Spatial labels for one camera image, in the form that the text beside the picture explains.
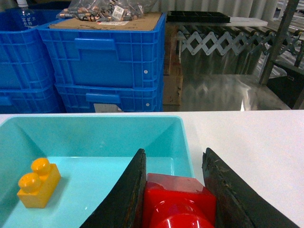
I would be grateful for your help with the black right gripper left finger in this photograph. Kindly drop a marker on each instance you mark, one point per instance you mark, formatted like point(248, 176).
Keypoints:
point(123, 206)

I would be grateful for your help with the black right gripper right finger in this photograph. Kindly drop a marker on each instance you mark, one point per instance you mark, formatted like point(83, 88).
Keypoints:
point(238, 205)

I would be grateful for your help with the red toy block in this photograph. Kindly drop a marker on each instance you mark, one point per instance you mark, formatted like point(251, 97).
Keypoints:
point(177, 202)

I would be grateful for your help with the yellow toy block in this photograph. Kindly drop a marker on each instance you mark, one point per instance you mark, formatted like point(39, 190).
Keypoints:
point(37, 187)

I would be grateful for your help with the light blue plastic tray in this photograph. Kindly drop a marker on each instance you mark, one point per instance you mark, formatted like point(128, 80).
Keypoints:
point(91, 153)

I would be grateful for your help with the lower right blue crate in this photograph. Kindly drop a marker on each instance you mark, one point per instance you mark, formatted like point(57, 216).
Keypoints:
point(81, 99)

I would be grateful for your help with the lower middle blue crate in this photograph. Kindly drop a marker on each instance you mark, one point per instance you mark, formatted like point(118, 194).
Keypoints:
point(31, 101)

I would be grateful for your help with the blue crate with cardboard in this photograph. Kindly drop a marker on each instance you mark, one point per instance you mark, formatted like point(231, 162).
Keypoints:
point(106, 58)

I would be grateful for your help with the expandable roller conveyor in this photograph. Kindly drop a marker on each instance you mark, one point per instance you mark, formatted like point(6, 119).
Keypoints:
point(224, 40)

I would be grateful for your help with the blue crate with bottle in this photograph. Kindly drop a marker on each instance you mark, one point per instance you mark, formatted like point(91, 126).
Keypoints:
point(24, 59)

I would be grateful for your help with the white foam board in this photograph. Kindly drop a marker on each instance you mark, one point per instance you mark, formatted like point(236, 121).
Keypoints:
point(245, 22)

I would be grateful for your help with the brown cardboard sheet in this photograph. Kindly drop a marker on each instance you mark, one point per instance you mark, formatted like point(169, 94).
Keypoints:
point(146, 23)

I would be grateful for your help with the black plastic tray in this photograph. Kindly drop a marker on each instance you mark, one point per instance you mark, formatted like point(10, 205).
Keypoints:
point(197, 16)

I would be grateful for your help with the plastic bag of parts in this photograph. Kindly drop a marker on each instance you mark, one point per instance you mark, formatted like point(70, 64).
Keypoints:
point(106, 10)

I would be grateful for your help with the clear plastic water bottle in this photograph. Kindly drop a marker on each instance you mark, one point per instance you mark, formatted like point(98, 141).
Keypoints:
point(27, 18)

